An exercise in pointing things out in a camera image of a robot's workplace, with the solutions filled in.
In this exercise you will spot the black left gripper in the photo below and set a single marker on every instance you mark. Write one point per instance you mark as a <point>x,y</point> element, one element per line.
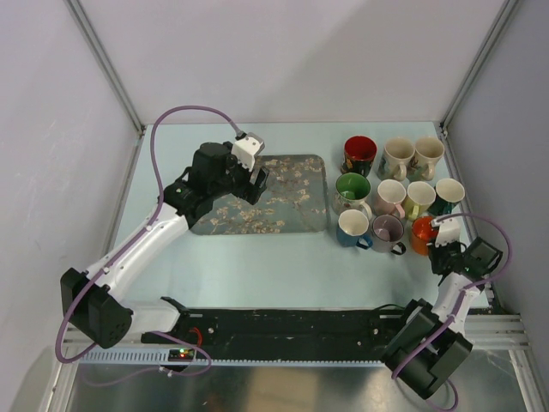
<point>249,191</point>

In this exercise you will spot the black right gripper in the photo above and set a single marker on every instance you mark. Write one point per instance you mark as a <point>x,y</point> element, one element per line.
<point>435,251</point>

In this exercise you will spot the orange mug black handle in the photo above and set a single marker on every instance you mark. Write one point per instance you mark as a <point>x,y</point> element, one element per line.
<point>422,233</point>

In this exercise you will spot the dark green faceted mug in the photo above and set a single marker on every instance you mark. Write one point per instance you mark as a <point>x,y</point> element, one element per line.
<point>449,192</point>

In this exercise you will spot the yellow faceted mug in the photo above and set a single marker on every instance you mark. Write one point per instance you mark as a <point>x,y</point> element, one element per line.
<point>420,196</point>

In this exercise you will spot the lilac mug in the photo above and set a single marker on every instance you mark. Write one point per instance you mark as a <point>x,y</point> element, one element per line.
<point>387,232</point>

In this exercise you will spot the cream mug with script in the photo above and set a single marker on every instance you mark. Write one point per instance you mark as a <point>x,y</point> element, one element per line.
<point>351,192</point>

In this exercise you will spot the pink faceted mug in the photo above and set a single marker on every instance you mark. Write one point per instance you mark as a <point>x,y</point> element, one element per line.
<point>389,198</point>

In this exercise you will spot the black mug orange trim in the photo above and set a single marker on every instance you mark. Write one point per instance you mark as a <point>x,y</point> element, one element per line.
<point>359,155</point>

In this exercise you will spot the blue faceted mug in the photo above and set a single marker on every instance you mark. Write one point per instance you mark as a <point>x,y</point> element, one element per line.
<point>352,228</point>

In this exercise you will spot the cream coral pattern mug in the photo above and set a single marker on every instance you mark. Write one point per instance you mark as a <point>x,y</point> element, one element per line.
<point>428,152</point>

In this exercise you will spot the tall cream seahorse mug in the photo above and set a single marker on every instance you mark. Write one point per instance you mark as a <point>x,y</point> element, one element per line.
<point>396,157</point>

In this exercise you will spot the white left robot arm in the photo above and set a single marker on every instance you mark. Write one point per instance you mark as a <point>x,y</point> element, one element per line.
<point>93,300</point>

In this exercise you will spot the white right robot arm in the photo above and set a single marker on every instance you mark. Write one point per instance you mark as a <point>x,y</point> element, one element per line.
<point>431,344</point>

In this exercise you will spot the floral patterned serving tray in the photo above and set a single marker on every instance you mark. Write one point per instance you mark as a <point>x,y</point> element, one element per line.
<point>295,201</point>

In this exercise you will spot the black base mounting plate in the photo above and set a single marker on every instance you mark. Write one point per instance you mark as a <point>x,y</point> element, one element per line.
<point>286,335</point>

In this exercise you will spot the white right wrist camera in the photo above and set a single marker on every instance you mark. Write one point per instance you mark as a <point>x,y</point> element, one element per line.
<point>448,230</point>

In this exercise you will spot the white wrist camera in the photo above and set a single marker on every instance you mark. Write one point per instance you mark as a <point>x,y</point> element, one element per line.
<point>246,149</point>
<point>448,230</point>

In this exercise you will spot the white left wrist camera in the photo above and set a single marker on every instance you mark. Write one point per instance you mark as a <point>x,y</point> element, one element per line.
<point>246,149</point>

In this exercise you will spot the aluminium rail right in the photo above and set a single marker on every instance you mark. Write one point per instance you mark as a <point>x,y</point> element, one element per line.
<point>496,332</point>

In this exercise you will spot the left aluminium frame post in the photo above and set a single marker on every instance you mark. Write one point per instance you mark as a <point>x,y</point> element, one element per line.
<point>103,60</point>

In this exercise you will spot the aluminium frame post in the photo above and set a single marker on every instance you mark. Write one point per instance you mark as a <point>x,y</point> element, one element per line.
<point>487,47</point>
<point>103,60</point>

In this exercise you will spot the right aluminium frame post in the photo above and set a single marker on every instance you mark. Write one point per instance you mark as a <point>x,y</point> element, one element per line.
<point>487,47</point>

